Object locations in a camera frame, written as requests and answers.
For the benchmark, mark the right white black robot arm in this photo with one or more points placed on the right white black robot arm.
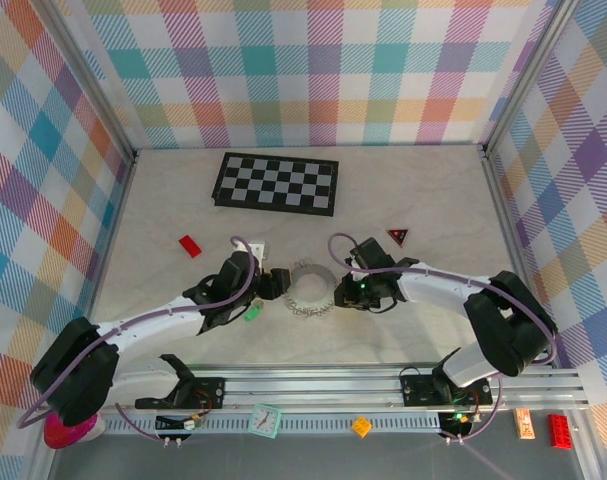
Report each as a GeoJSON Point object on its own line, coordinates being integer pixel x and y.
{"type": "Point", "coordinates": [443, 290]}

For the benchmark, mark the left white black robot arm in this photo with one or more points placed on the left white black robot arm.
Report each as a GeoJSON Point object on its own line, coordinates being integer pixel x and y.
{"type": "Point", "coordinates": [148, 320]}

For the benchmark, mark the small red block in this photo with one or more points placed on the small red block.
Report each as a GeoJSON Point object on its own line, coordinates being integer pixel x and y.
{"type": "Point", "coordinates": [190, 246]}

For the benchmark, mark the black red triangle piece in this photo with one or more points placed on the black red triangle piece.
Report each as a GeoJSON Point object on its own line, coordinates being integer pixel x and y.
{"type": "Point", "coordinates": [398, 236]}

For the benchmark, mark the black grey checkerboard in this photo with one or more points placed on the black grey checkerboard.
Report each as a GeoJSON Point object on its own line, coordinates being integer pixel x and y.
{"type": "Point", "coordinates": [275, 184]}

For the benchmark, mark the yellow toy brick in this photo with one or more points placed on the yellow toy brick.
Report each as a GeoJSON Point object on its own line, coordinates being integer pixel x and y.
{"type": "Point", "coordinates": [361, 426]}

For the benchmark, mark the teal square clock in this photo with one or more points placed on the teal square clock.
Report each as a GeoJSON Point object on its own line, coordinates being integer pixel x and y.
{"type": "Point", "coordinates": [264, 421]}

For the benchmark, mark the wooden printed block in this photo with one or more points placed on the wooden printed block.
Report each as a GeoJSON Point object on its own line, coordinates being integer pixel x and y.
{"type": "Point", "coordinates": [524, 424]}

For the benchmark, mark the pink dome toy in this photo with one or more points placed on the pink dome toy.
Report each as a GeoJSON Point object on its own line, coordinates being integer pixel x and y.
{"type": "Point", "coordinates": [78, 434]}

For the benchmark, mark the red toy brick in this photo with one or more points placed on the red toy brick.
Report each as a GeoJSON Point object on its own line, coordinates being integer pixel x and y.
{"type": "Point", "coordinates": [560, 431]}

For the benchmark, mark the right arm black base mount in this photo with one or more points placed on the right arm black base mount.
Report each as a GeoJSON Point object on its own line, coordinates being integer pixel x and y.
{"type": "Point", "coordinates": [418, 390]}

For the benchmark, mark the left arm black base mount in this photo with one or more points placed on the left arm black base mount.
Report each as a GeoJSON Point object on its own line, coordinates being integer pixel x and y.
{"type": "Point", "coordinates": [208, 392]}

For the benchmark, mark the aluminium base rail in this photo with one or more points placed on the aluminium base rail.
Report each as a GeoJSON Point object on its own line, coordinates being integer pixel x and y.
{"type": "Point", "coordinates": [308, 387]}

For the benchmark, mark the aluminium table side rail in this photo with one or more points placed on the aluminium table side rail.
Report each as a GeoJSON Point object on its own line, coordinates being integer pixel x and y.
{"type": "Point", "coordinates": [515, 250]}
{"type": "Point", "coordinates": [114, 235]}

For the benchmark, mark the black connector bracket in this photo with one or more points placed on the black connector bracket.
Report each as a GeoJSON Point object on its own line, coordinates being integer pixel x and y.
{"type": "Point", "coordinates": [453, 425]}
{"type": "Point", "coordinates": [170, 424]}

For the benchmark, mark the aluminium frame corner post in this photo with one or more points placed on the aluminium frame corner post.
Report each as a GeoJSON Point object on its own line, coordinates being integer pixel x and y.
{"type": "Point", "coordinates": [528, 75]}
{"type": "Point", "coordinates": [93, 85]}

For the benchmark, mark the aluminium frame front post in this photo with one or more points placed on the aluminium frame front post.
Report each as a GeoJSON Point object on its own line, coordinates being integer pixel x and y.
{"type": "Point", "coordinates": [588, 462]}
{"type": "Point", "coordinates": [44, 465]}

